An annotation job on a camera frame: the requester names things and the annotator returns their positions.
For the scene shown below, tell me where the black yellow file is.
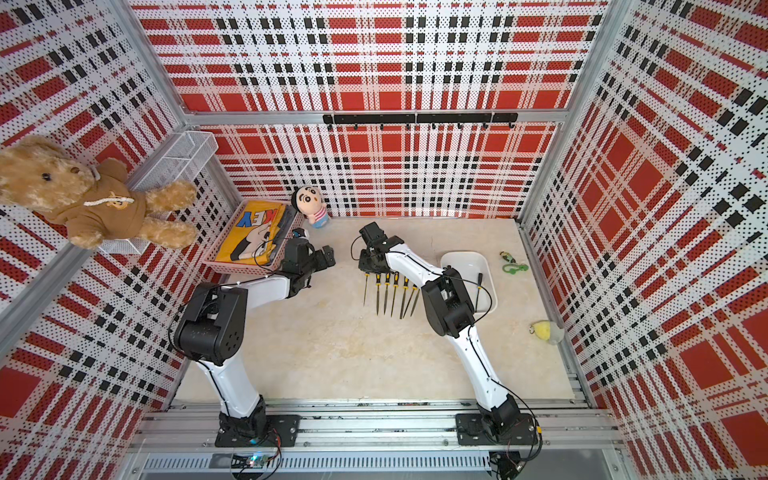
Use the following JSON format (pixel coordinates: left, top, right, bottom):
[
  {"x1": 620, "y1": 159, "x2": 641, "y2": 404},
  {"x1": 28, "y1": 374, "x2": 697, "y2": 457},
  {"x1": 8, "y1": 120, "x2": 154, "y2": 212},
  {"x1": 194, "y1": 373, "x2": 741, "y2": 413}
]
[
  {"x1": 399, "y1": 277, "x2": 410, "y2": 319},
  {"x1": 401, "y1": 286, "x2": 418, "y2": 319},
  {"x1": 362, "y1": 272, "x2": 370, "y2": 306},
  {"x1": 390, "y1": 271, "x2": 400, "y2": 317},
  {"x1": 375, "y1": 273, "x2": 381, "y2": 315},
  {"x1": 410, "y1": 288, "x2": 420, "y2": 317},
  {"x1": 383, "y1": 272, "x2": 391, "y2": 315},
  {"x1": 474, "y1": 272, "x2": 484, "y2": 312}
]

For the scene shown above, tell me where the white plastic storage box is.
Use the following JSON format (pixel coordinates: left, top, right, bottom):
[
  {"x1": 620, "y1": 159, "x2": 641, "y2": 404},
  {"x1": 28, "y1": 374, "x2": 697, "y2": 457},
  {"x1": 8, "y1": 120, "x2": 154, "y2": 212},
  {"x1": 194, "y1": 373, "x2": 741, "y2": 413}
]
[{"x1": 440, "y1": 251, "x2": 498, "y2": 318}]

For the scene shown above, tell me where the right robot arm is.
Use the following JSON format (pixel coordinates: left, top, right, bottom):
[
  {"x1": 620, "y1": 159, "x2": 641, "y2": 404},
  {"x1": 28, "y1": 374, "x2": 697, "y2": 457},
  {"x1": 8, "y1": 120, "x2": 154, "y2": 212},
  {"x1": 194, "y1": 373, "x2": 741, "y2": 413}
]
[{"x1": 358, "y1": 222, "x2": 521, "y2": 429}]

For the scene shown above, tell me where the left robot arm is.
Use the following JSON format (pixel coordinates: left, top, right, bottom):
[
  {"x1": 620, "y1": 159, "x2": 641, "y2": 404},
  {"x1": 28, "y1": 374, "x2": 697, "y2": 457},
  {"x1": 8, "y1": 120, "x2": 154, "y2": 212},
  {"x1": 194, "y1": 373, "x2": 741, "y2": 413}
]
[{"x1": 172, "y1": 236, "x2": 336, "y2": 422}]

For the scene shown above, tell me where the yellow printed folded cloth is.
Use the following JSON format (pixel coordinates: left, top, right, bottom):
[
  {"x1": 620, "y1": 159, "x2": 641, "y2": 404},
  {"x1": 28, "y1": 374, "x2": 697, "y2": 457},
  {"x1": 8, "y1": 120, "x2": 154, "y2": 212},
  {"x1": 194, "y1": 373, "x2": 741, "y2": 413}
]
[{"x1": 215, "y1": 200, "x2": 286, "y2": 266}]

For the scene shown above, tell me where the pink perforated basket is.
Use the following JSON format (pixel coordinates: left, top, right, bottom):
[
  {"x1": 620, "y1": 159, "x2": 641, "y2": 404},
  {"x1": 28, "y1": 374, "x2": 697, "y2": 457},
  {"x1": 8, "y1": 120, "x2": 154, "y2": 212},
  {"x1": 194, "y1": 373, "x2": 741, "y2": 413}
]
[{"x1": 204, "y1": 200, "x2": 303, "y2": 275}]

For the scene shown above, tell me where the cartoon boy plush doll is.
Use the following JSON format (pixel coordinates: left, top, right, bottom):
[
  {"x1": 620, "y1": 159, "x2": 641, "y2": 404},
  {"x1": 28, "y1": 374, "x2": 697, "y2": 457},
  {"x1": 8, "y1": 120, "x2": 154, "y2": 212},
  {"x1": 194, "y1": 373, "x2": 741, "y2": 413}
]
[{"x1": 291, "y1": 185, "x2": 330, "y2": 229}]

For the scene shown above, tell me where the yellow plush ball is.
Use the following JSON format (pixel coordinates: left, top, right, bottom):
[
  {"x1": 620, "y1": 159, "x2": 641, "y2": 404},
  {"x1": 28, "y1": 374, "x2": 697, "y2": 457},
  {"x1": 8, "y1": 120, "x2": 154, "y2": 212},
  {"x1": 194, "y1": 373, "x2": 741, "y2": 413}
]
[{"x1": 529, "y1": 320, "x2": 565, "y2": 345}]

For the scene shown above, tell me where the brown teddy bear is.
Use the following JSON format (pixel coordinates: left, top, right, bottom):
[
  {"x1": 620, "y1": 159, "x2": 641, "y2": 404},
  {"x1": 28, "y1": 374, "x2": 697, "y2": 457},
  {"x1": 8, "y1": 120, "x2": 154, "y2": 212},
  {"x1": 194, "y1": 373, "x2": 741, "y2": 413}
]
[{"x1": 1, "y1": 136, "x2": 197, "y2": 250}]

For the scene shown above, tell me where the small green circuit board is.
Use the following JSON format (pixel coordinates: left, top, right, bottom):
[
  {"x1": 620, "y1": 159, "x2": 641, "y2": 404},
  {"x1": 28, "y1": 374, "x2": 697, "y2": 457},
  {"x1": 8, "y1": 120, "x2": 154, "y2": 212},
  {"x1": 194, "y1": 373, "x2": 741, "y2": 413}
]
[{"x1": 230, "y1": 454, "x2": 274, "y2": 470}]

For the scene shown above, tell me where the black wall hook rail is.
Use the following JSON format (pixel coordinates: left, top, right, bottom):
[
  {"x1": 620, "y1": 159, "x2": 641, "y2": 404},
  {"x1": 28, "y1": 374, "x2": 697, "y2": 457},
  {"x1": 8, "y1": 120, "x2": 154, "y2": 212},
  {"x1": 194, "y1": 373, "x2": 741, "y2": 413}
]
[{"x1": 322, "y1": 112, "x2": 519, "y2": 128}]

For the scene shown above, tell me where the white wire wall basket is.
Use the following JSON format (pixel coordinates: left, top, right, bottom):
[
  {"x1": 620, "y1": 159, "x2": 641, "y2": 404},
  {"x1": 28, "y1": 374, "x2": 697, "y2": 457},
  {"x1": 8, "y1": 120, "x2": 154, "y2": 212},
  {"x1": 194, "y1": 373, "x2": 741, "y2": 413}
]
[{"x1": 97, "y1": 130, "x2": 220, "y2": 256}]

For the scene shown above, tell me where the aluminium front rail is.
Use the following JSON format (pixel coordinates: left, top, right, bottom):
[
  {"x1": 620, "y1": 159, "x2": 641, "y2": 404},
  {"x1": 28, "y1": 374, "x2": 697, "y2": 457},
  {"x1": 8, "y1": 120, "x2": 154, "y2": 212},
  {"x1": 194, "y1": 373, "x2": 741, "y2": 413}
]
[{"x1": 129, "y1": 399, "x2": 624, "y2": 453}]

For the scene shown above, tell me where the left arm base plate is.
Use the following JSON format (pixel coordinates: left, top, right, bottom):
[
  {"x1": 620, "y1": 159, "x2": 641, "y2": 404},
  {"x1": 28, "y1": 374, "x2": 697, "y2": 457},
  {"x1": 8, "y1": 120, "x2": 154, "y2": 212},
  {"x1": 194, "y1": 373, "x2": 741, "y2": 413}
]
[{"x1": 215, "y1": 412, "x2": 301, "y2": 448}]

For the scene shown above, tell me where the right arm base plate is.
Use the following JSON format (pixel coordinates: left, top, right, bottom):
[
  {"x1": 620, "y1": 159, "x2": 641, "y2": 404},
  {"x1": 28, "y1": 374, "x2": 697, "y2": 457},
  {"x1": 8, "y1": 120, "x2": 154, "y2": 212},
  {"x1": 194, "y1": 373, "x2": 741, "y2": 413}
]
[{"x1": 454, "y1": 413, "x2": 539, "y2": 446}]

